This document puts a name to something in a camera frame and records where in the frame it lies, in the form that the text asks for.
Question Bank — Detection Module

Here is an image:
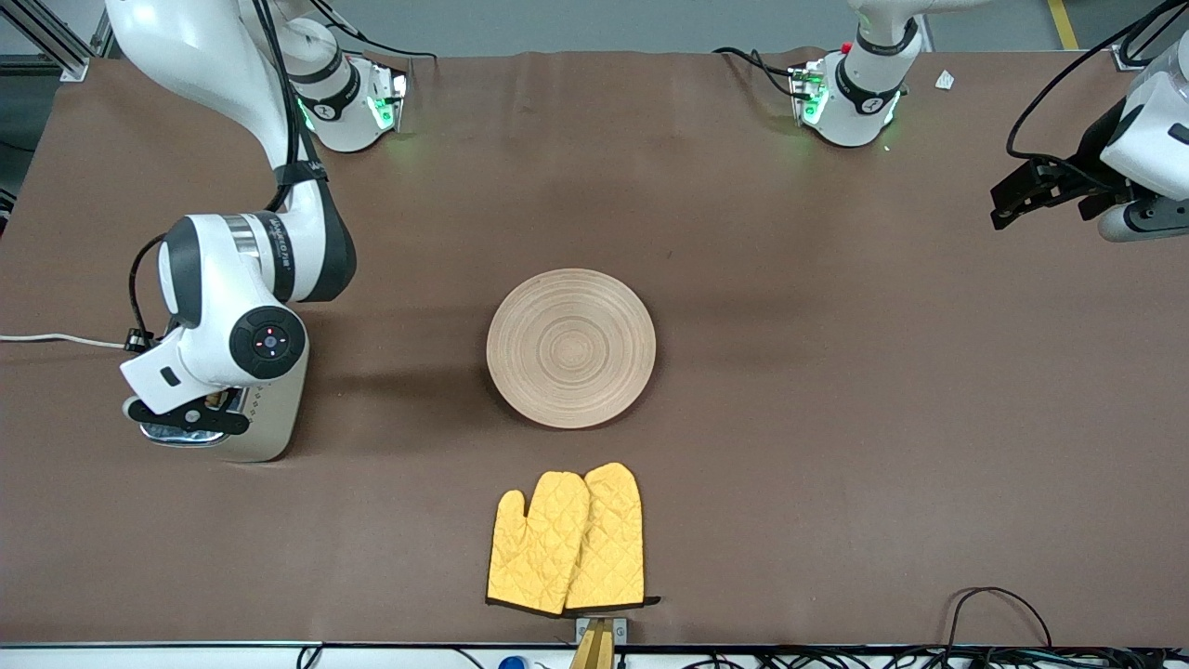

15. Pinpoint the round light wooden plate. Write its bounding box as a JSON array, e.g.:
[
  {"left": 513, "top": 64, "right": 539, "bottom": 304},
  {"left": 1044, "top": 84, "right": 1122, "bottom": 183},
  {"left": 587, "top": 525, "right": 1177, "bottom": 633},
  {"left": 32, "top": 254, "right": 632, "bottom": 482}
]
[{"left": 486, "top": 269, "right": 657, "bottom": 430}]

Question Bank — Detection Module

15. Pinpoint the black base cable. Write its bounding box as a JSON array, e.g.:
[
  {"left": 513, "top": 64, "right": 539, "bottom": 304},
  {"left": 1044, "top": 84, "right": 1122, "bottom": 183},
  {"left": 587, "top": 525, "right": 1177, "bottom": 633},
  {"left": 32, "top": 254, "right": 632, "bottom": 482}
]
[
  {"left": 320, "top": 0, "right": 438, "bottom": 64},
  {"left": 712, "top": 46, "right": 802, "bottom": 98}
]

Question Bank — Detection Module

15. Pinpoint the black left base cable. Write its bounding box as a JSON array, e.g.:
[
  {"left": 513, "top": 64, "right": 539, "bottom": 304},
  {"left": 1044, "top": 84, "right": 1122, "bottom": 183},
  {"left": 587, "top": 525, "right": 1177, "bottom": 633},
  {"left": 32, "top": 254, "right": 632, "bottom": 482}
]
[{"left": 712, "top": 46, "right": 802, "bottom": 98}]

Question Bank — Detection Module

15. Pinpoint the black right base cable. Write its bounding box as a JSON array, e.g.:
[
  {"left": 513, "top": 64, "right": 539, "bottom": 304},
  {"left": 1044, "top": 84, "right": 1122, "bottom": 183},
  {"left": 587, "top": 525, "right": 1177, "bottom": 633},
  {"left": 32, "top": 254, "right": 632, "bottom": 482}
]
[{"left": 320, "top": 0, "right": 438, "bottom": 64}]

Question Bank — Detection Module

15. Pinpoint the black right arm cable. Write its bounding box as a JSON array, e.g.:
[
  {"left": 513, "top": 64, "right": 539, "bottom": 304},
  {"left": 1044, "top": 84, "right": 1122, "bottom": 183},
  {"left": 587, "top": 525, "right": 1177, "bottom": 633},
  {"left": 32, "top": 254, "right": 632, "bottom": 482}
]
[{"left": 126, "top": 232, "right": 170, "bottom": 352}]

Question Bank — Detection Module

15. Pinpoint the black cable loop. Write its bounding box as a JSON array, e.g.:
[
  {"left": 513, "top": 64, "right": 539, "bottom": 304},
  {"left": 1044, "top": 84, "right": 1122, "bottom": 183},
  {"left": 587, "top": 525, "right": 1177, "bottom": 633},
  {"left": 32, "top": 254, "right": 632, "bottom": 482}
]
[{"left": 946, "top": 586, "right": 1055, "bottom": 651}]

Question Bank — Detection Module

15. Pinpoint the wooden stick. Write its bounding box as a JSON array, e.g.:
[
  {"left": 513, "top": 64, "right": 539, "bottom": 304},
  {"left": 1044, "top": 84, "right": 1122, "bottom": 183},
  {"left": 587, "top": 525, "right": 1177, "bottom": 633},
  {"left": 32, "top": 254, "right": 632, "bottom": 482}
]
[{"left": 570, "top": 621, "right": 615, "bottom": 669}]

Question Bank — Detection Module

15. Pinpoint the yellow quilted oven mitt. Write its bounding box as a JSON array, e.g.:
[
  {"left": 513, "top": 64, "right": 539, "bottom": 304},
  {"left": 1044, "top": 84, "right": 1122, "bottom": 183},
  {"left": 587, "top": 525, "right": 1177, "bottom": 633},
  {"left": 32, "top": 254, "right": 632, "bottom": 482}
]
[
  {"left": 486, "top": 471, "right": 592, "bottom": 616},
  {"left": 565, "top": 462, "right": 662, "bottom": 611}
]

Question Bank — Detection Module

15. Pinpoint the small metal bracket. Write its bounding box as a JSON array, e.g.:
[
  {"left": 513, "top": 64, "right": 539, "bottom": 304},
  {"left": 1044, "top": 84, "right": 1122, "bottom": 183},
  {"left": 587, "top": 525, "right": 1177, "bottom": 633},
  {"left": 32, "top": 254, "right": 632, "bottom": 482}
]
[{"left": 576, "top": 616, "right": 629, "bottom": 648}]

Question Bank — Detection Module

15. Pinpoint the silver and beige two-slot toaster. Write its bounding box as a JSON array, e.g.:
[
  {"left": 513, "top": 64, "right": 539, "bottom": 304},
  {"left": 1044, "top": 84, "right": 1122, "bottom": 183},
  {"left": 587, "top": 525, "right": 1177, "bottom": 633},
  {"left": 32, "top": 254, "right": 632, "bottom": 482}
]
[{"left": 139, "top": 316, "right": 310, "bottom": 464}]

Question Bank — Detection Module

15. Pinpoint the aluminium profile frame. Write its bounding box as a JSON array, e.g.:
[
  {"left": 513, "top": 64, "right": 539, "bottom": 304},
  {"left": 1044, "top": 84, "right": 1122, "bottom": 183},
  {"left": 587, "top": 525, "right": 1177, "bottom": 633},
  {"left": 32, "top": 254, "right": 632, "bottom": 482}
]
[{"left": 0, "top": 0, "right": 117, "bottom": 82}]

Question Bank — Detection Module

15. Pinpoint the white toaster power cable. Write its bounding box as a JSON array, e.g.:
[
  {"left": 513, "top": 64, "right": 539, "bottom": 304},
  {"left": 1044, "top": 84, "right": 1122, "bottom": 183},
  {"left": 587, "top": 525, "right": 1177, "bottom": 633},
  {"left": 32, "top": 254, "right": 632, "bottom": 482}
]
[{"left": 0, "top": 333, "right": 131, "bottom": 351}]

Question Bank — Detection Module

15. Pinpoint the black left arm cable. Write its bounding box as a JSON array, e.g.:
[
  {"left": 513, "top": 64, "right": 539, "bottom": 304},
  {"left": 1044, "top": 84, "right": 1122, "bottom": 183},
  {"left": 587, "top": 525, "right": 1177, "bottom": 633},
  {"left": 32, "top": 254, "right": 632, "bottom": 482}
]
[{"left": 1006, "top": 0, "right": 1189, "bottom": 161}]

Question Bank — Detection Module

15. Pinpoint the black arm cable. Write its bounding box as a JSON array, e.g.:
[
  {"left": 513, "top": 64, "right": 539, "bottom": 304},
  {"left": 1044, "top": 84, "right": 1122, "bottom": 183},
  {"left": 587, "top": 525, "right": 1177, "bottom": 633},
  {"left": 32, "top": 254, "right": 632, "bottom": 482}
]
[
  {"left": 1006, "top": 0, "right": 1189, "bottom": 161},
  {"left": 126, "top": 232, "right": 170, "bottom": 352}
]

